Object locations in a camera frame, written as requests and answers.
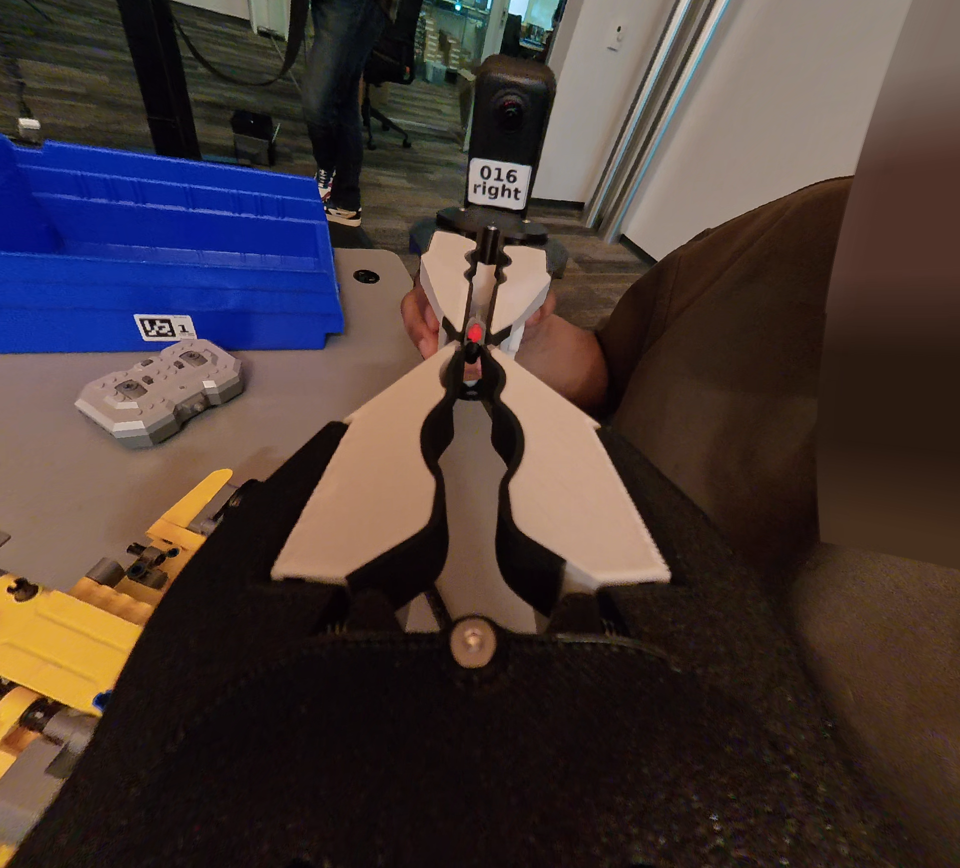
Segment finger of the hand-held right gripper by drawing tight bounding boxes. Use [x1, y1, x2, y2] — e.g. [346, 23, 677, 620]
[483, 244, 556, 357]
[417, 230, 485, 360]

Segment grey toy remote control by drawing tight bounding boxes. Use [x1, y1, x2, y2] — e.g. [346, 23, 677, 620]
[75, 340, 246, 450]

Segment black office chair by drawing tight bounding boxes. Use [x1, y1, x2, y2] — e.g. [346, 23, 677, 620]
[363, 0, 432, 150]

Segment red black toy axle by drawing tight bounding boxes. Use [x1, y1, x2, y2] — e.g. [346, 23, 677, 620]
[459, 320, 489, 389]

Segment black metal pole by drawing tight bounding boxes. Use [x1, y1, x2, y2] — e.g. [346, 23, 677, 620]
[93, 0, 202, 160]

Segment cable with white plug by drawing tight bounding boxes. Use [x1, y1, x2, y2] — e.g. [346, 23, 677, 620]
[0, 35, 42, 145]

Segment blue plastic bin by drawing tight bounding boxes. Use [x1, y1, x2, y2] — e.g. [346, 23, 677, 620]
[0, 133, 345, 355]

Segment metal door frame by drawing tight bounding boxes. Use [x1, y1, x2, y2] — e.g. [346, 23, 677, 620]
[581, 0, 759, 242]

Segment black box on floor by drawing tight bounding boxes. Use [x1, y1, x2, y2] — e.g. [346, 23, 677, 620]
[231, 110, 280, 167]

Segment yellow toy brick vehicle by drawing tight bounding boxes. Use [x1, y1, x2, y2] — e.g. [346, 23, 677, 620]
[0, 469, 252, 854]

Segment person's brown shirt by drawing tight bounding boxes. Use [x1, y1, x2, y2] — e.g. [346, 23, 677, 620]
[596, 176, 858, 561]

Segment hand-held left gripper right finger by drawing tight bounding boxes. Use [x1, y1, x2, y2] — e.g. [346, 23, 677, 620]
[471, 344, 672, 632]

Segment person's grey trousers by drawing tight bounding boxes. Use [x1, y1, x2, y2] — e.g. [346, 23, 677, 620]
[780, 541, 960, 868]

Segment person's right hand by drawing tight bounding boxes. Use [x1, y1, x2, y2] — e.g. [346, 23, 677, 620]
[401, 285, 610, 416]

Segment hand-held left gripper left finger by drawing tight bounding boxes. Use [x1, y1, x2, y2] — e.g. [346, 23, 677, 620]
[270, 343, 472, 614]

